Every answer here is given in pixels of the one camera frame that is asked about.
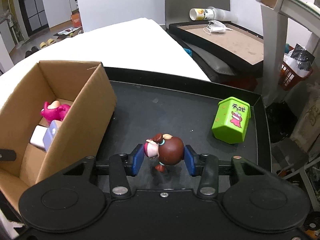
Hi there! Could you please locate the black framed board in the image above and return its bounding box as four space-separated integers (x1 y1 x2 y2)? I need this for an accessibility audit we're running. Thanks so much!
168 21 264 77

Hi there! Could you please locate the black tray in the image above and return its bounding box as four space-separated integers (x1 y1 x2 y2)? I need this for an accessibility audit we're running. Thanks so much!
94 66 273 196

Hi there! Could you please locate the white paper cup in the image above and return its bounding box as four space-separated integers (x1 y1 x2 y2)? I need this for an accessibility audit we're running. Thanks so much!
189 6 232 22

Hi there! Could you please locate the green hexagonal toy box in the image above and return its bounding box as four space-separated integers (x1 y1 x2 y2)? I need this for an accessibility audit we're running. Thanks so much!
212 96 251 144

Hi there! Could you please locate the white face mask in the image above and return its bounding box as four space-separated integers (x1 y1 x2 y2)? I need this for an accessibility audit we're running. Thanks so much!
203 20 233 35

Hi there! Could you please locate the yellow slipper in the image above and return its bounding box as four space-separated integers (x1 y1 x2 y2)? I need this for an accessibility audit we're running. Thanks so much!
47 38 56 46
40 42 48 49

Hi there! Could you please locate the orange box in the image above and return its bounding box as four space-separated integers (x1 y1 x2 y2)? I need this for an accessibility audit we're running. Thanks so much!
71 12 82 28

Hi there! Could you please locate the open cardboard box on floor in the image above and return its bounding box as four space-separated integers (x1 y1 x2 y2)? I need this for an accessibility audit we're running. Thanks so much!
54 27 82 40

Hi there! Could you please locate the red plastic basket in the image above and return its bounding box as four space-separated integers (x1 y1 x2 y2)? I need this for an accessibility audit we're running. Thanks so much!
278 61 313 91

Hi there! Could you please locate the lavender toy block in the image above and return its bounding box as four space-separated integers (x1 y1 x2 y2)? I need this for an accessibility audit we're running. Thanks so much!
43 120 62 152

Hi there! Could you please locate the white power adapter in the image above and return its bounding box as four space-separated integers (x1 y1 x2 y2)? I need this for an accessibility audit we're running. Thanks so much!
30 125 47 150

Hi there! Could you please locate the brown-haired girl figurine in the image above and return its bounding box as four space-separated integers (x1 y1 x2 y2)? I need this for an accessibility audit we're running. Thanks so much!
144 133 184 172

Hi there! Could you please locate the brown cardboard box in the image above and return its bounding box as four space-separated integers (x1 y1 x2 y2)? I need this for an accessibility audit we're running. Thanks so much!
1 61 117 210

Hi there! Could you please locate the black slipper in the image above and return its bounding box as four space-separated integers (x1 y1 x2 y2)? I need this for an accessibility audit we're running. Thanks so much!
31 46 39 53
24 50 33 58

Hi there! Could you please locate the magenta pig figurine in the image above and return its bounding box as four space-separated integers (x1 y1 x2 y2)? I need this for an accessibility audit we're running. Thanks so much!
41 100 71 124

